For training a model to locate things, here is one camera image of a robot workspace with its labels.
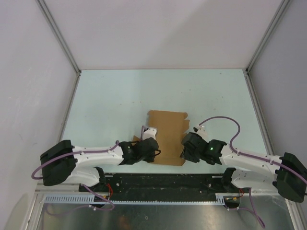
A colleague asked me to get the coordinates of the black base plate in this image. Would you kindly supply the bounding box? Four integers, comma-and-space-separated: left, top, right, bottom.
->
89, 173, 247, 194

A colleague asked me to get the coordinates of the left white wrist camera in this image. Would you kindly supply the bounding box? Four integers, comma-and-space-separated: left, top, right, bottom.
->
141, 127, 157, 140

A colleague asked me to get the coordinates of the grey slotted cable duct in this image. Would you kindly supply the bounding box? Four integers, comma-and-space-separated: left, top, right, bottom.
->
43, 194, 225, 205

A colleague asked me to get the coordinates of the brown cardboard box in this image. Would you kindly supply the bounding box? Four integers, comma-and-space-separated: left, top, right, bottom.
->
147, 110, 189, 166

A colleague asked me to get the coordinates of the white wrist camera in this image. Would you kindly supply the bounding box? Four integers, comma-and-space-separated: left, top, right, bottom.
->
141, 127, 157, 140
193, 125, 209, 141

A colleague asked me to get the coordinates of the aluminium frame post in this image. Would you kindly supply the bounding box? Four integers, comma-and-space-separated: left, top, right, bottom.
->
245, 0, 291, 72
35, 0, 81, 74

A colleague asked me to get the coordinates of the aluminium rail beam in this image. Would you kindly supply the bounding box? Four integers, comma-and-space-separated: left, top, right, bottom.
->
35, 184, 79, 194

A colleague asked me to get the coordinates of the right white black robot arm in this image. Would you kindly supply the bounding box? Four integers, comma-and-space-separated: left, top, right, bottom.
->
181, 132, 307, 203

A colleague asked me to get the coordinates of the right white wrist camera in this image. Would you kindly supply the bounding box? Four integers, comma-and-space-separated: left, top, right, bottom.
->
193, 125, 209, 141

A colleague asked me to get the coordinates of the left aluminium frame post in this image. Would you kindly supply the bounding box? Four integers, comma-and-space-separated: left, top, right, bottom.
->
35, 0, 81, 74

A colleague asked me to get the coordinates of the right aluminium frame post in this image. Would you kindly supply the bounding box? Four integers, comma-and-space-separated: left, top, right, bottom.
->
245, 0, 291, 72

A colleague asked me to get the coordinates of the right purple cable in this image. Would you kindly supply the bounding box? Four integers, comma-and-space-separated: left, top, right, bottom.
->
200, 116, 307, 195

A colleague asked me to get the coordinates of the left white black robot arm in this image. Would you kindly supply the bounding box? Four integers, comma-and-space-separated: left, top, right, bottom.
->
38, 138, 161, 192

